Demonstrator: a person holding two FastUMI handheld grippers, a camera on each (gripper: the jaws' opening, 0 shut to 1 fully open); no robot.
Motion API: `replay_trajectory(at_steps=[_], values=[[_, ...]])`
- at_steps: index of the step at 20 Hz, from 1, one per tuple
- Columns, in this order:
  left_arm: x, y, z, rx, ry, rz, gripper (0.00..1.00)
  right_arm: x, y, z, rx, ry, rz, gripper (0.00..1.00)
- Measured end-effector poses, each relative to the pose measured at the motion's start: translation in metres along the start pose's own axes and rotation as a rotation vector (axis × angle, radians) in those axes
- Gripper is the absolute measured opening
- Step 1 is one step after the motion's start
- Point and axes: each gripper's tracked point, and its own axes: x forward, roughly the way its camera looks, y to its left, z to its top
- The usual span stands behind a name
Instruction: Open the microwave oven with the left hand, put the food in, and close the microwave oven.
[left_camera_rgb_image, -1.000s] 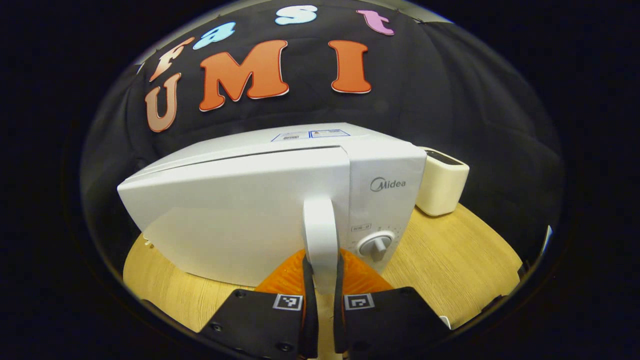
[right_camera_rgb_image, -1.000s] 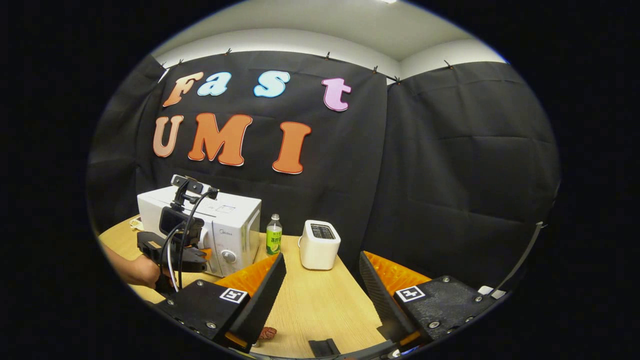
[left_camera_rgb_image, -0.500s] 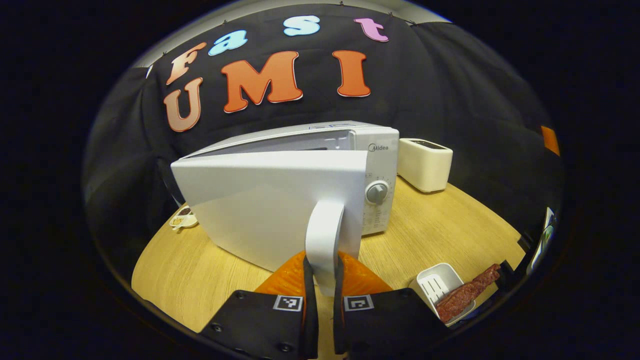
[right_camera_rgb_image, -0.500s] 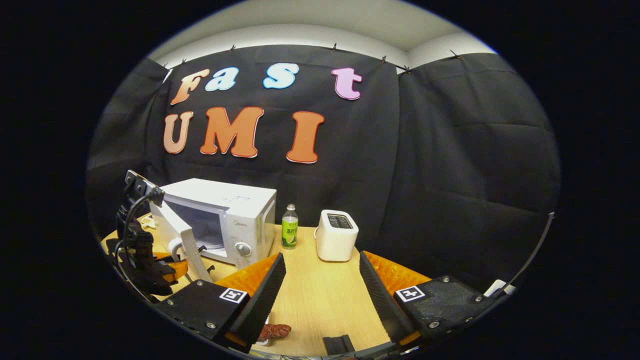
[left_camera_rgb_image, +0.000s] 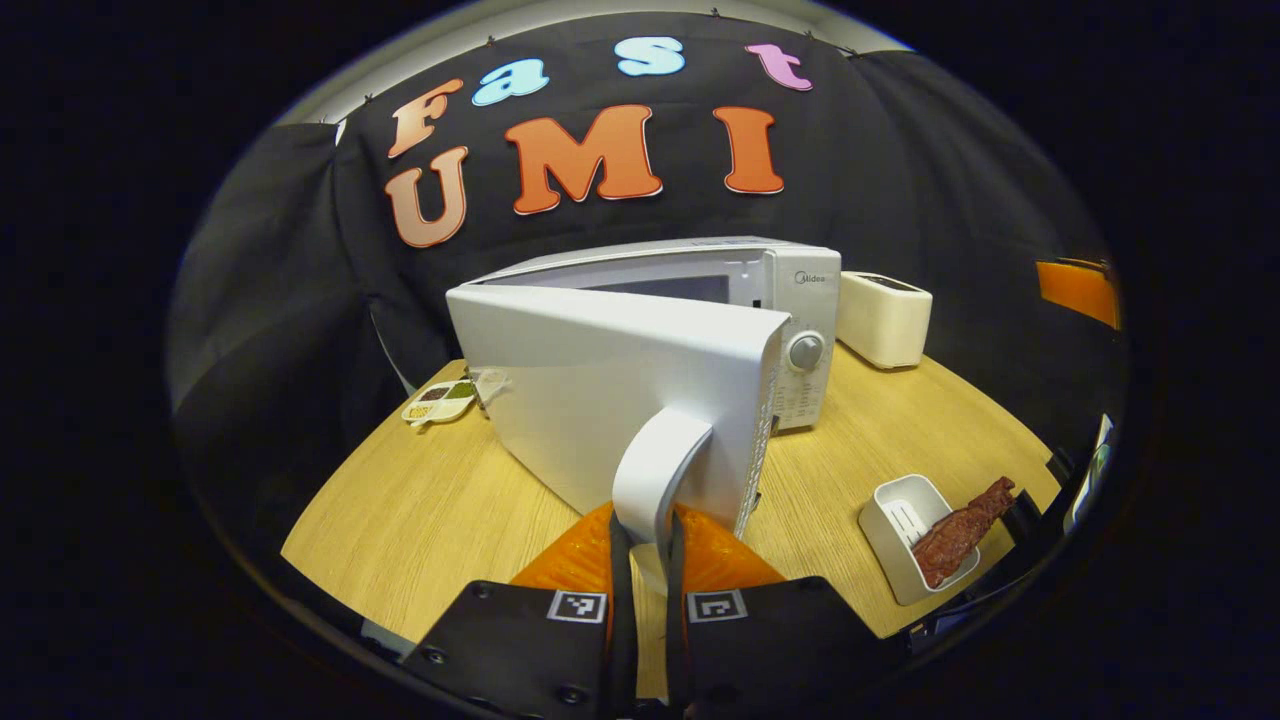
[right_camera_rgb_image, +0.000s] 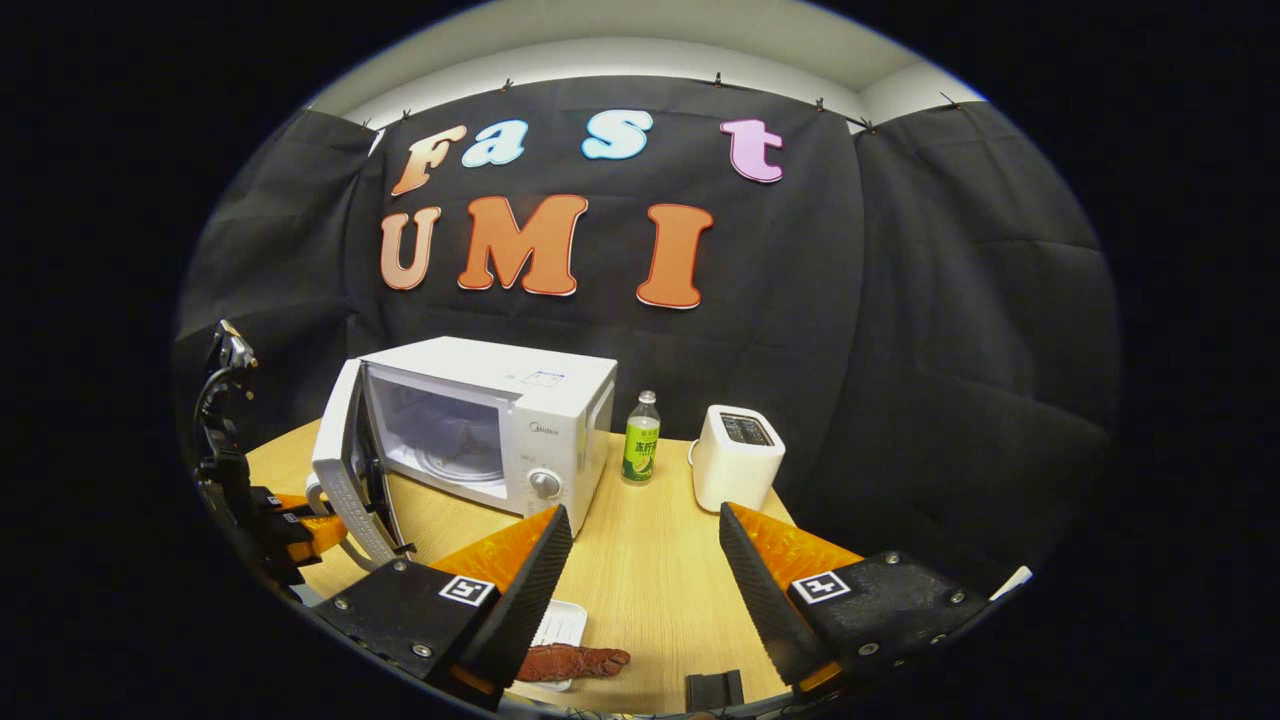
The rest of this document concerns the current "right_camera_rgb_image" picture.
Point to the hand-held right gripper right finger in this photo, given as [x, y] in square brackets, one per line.
[765, 600]

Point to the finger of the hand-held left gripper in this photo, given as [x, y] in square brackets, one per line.
[268, 498]
[290, 535]

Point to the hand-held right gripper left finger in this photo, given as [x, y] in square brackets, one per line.
[530, 600]

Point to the brown grilled meat piece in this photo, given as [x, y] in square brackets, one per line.
[570, 662]

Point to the white microwave oven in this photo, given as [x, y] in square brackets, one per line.
[540, 430]

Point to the white plastic tray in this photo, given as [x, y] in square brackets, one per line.
[562, 625]

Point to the black table clamp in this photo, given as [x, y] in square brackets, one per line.
[713, 692]

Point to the white toaster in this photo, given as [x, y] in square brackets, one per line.
[735, 470]

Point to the glass turntable plate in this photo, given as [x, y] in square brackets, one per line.
[460, 465]

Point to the green label drink bottle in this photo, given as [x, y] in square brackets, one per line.
[641, 450]

